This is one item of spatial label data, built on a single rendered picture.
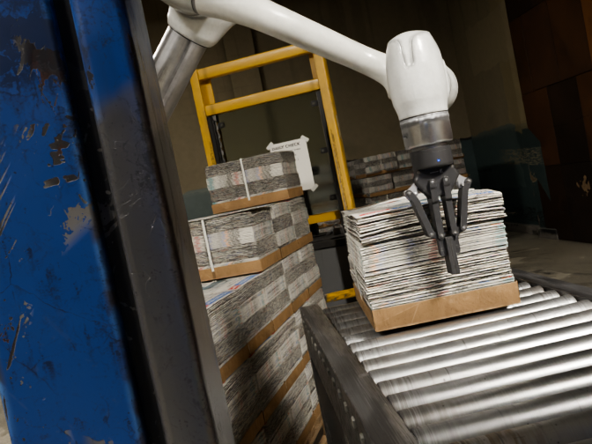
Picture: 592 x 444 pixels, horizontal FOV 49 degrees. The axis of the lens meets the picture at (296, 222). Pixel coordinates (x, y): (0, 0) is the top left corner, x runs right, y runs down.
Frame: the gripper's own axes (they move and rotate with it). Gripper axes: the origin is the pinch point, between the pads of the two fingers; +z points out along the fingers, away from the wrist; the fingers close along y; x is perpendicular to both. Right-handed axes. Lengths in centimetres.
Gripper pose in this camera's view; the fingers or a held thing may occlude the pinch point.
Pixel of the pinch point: (450, 255)
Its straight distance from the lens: 123.7
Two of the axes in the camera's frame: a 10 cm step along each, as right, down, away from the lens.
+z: 2.0, 9.8, 0.5
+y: -9.8, 2.0, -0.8
